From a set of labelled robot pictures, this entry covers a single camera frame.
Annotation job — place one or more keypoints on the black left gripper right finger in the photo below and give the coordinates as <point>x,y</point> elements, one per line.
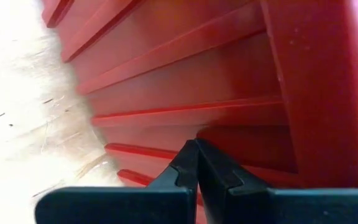
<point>275,207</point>

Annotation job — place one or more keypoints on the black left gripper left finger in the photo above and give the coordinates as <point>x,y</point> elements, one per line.
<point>120,205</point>

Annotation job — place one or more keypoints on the large red plastic bin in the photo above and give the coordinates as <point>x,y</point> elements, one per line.
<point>197,77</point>

